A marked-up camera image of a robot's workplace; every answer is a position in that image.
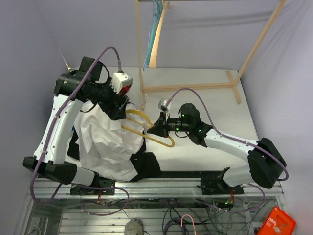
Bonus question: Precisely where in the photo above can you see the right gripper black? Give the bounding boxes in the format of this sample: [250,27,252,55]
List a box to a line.
[147,111,191,138]

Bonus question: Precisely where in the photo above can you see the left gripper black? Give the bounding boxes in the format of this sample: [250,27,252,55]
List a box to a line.
[87,77,130,120]

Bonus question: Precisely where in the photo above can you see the yellow plastic hanger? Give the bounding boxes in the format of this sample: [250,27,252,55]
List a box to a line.
[121,94,175,148]

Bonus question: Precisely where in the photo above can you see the white shirt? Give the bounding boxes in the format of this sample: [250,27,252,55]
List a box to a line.
[74,101,144,181]

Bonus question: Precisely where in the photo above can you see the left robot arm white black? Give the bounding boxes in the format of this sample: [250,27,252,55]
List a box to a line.
[22,57,133,194]

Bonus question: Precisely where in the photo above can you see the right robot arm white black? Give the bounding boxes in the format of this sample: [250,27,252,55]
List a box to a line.
[147,103,287,194]

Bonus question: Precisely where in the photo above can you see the light wooden hanger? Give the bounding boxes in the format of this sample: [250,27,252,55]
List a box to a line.
[149,0,170,69]

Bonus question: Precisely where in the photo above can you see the teal plastic hanger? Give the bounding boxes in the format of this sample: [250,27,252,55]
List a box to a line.
[143,0,163,71]

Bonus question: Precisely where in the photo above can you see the red black plaid garment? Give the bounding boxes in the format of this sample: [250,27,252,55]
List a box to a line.
[119,85,131,96]

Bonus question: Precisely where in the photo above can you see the wooden clothes rack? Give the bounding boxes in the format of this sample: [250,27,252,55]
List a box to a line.
[133,0,287,105]

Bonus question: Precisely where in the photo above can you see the grey perforated shoe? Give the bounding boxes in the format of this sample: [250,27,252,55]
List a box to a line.
[124,218,144,235]

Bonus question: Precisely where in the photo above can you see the orange box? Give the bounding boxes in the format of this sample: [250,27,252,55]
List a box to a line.
[258,206,297,235]

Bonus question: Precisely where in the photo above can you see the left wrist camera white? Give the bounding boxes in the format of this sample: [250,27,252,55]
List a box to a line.
[110,72,133,95]

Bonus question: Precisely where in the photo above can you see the aluminium frame rail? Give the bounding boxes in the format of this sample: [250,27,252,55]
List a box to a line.
[34,178,284,199]

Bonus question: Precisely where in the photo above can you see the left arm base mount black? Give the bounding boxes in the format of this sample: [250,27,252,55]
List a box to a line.
[70,178,116,196]

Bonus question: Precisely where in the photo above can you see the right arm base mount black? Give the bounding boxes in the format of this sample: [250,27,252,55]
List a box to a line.
[196,167,244,195]

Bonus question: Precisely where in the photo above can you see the pink cable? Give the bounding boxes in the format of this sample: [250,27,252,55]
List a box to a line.
[180,214,196,235]

